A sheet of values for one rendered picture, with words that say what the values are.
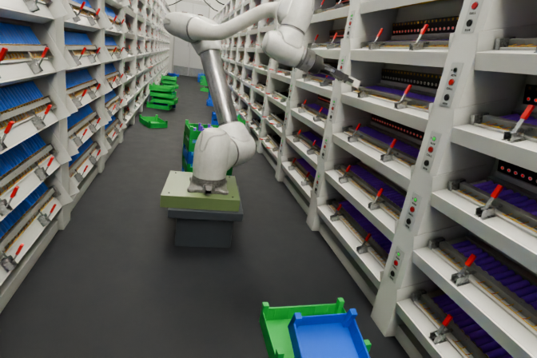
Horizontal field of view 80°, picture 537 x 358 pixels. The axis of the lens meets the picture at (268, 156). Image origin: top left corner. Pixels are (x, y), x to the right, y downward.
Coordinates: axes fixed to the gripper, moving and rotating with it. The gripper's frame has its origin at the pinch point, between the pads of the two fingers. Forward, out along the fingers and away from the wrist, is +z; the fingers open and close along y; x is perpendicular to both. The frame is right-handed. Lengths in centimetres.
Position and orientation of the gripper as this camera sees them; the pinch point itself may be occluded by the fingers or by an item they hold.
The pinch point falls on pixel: (351, 81)
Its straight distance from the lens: 144.6
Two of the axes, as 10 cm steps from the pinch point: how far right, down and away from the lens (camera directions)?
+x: 3.8, -9.0, -2.1
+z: 8.9, 3.0, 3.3
